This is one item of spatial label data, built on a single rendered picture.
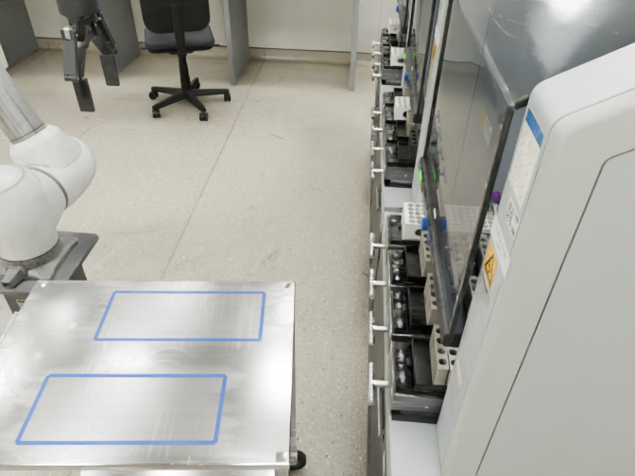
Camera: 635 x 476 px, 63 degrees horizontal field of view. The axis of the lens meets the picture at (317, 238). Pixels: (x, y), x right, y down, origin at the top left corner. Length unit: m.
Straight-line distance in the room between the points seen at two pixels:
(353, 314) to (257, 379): 1.28
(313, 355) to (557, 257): 1.57
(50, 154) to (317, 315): 1.24
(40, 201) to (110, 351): 0.51
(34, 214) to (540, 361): 1.20
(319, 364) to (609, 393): 1.39
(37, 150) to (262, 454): 1.03
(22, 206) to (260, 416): 0.82
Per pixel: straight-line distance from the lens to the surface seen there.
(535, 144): 0.63
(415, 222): 1.37
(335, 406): 2.00
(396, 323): 1.16
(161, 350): 1.13
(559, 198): 0.62
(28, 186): 1.49
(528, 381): 0.84
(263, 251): 2.60
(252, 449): 0.97
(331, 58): 4.92
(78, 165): 1.64
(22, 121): 1.62
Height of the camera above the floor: 1.66
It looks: 38 degrees down
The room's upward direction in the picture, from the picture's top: 1 degrees clockwise
